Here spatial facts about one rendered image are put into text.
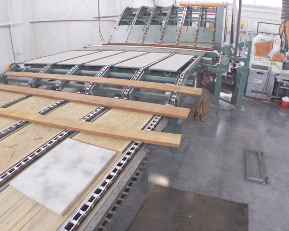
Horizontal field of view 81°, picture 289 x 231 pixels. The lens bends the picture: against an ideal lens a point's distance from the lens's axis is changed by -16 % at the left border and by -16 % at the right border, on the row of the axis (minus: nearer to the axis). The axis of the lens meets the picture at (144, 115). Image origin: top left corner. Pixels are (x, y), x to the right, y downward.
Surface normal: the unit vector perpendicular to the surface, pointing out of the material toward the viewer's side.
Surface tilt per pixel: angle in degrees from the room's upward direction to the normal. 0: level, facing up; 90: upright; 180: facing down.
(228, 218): 0
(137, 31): 47
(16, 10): 90
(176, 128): 90
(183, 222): 0
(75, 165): 0
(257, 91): 90
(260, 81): 90
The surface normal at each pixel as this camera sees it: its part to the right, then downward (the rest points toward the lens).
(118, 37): -0.27, -0.33
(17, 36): -0.37, 0.40
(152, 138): 0.00, -0.90
